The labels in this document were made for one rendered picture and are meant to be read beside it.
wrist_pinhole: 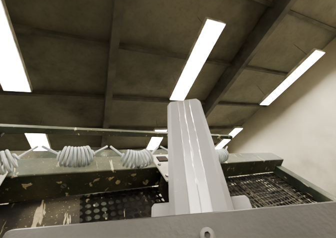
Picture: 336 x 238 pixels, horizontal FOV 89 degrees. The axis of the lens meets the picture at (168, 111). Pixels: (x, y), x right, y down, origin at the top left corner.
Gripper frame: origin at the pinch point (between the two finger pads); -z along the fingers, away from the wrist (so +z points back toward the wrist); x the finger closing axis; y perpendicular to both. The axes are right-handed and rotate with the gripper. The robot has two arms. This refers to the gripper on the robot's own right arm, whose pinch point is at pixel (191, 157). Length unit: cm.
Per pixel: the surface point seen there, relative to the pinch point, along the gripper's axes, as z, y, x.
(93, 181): -27, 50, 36
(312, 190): -38, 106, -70
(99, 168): -31, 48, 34
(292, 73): -315, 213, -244
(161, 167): -35, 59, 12
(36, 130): -31, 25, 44
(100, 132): -36, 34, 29
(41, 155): -56, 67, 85
